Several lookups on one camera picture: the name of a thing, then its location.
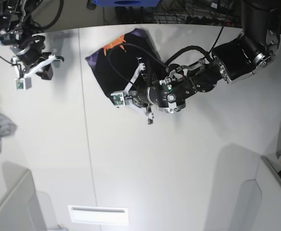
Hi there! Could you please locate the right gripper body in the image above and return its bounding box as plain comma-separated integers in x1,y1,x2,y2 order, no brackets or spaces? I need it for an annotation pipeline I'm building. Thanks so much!
10,35,54,76

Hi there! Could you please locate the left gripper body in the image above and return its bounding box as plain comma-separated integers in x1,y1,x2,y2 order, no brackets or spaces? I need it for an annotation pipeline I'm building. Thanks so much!
125,59,157,113

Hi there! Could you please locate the black T-shirt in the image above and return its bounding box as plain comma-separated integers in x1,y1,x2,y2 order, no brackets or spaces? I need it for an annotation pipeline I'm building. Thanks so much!
85,28,166,102

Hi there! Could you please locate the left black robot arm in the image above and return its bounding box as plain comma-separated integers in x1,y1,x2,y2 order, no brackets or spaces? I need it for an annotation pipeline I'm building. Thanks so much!
111,0,280,124

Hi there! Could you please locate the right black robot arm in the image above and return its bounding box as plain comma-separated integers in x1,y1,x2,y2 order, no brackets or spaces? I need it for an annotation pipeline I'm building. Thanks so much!
0,0,64,81

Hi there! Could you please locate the black power strip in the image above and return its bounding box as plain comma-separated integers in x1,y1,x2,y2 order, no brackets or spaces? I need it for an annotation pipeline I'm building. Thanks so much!
183,16,233,26

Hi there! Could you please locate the blue plastic bin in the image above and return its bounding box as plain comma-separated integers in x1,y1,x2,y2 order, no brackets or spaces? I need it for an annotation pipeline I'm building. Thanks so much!
93,0,160,7

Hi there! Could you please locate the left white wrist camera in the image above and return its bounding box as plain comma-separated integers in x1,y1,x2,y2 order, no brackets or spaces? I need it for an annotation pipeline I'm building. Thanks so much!
111,91,126,108

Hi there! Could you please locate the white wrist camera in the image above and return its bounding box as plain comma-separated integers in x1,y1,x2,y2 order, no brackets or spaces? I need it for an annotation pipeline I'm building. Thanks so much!
111,91,126,108
15,77,32,90

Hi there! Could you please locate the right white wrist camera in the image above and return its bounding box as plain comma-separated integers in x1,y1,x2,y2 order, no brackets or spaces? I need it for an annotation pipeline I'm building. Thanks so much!
15,77,32,90

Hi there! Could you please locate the white cable slot cover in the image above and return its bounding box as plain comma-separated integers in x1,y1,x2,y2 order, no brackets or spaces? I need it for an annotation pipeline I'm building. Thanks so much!
68,205,129,226

